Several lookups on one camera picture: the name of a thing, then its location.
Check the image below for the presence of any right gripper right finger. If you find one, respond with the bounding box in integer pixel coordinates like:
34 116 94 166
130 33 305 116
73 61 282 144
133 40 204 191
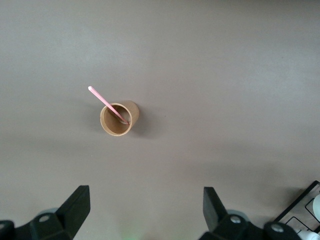
199 186 253 240

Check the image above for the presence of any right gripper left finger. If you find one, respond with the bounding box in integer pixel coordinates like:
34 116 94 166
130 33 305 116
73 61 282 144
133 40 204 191
29 184 91 240

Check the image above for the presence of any pink chopstick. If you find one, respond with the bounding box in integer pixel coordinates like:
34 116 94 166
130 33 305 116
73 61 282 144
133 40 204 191
87 85 131 125

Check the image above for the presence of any black cup rack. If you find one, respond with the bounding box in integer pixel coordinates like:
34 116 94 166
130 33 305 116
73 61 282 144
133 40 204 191
273 180 320 240

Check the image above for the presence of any white paper cup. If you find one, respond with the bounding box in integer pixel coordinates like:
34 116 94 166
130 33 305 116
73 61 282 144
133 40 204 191
312 193 320 214
296 228 320 240

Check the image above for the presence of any brown wooden cup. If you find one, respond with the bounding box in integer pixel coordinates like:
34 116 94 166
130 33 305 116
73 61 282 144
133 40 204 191
99 100 140 138

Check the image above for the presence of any brown table cover sheet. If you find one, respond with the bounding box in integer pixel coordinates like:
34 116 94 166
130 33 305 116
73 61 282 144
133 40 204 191
0 0 320 240

